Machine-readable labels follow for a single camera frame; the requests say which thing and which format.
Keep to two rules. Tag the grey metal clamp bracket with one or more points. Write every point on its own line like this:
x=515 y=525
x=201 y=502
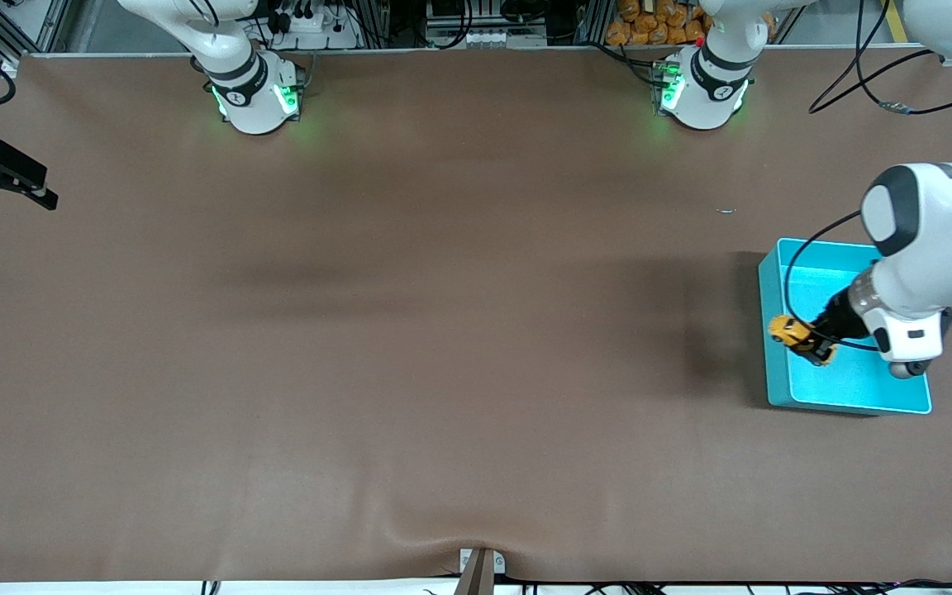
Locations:
x=480 y=574

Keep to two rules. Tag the white power strip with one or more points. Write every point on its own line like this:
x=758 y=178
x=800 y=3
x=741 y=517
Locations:
x=311 y=29

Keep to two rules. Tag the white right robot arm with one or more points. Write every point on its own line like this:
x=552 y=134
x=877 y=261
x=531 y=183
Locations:
x=253 y=91

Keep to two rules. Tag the teal plastic storage bin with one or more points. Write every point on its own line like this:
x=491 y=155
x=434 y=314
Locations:
x=840 y=388

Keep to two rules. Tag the yellow beetle toy car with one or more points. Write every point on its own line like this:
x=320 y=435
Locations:
x=786 y=329

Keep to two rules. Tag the white terminal strip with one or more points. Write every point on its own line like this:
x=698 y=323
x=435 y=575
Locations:
x=484 y=37

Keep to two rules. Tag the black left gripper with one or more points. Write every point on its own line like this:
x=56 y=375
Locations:
x=836 y=319

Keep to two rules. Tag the orange objects pile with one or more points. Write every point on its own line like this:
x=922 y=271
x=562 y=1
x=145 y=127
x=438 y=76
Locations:
x=649 y=25

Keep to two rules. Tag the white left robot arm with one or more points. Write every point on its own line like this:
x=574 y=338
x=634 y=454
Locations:
x=930 y=215

